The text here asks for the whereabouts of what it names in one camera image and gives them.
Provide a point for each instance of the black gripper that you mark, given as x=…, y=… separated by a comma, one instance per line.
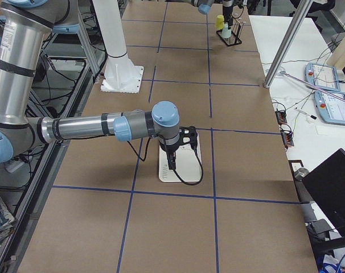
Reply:
x=227, y=9
x=171, y=149

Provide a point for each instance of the light green cup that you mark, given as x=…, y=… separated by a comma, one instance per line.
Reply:
x=226, y=31

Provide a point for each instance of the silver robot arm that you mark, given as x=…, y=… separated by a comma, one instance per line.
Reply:
x=204, y=7
x=27, y=22

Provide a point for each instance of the yellow cup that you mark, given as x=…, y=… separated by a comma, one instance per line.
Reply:
x=219, y=24

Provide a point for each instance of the white bear print tray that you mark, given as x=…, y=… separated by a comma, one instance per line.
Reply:
x=187, y=166

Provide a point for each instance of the orange relay board upper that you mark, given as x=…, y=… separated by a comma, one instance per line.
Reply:
x=281, y=117

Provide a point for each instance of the orange relay board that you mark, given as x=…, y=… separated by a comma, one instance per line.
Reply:
x=281, y=117
x=287, y=138

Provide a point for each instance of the orange relay board lower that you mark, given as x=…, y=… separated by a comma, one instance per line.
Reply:
x=287, y=138

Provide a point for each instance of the upper teach pendant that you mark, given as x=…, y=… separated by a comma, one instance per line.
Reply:
x=322, y=76

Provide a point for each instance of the teach pendant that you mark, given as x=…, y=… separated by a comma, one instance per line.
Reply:
x=322, y=76
x=330, y=109

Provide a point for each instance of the silver metal cylinder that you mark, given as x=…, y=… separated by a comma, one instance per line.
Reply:
x=300, y=173

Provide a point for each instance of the lower teach pendant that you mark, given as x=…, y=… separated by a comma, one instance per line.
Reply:
x=330, y=109

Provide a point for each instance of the black laptop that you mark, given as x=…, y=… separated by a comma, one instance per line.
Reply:
x=326, y=185

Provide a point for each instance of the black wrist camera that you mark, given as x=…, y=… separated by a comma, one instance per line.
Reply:
x=188, y=135

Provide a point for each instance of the black wire cup rack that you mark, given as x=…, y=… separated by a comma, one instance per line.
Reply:
x=236, y=29

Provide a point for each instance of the aluminium frame post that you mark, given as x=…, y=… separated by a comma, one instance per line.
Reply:
x=299, y=16

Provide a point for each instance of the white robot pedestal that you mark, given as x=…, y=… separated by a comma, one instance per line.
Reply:
x=120, y=74

